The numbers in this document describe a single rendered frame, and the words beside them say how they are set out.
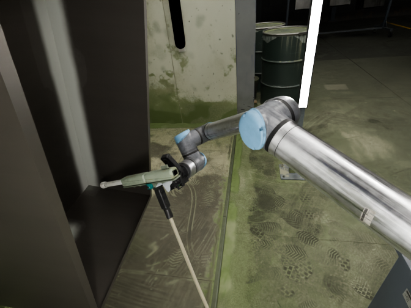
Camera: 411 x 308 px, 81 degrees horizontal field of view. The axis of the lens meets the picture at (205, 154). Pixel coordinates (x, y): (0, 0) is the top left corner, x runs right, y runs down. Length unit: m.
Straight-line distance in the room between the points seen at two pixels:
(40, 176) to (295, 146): 0.56
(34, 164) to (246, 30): 2.21
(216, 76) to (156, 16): 0.79
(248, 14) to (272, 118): 1.84
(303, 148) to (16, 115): 0.59
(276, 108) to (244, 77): 1.84
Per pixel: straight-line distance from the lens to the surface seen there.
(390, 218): 0.64
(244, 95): 2.63
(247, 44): 2.50
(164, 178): 0.94
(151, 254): 1.61
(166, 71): 2.69
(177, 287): 1.47
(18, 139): 0.48
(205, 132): 1.22
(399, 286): 1.03
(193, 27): 2.53
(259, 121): 0.68
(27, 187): 0.55
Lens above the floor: 1.33
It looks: 34 degrees down
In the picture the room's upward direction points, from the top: 6 degrees counter-clockwise
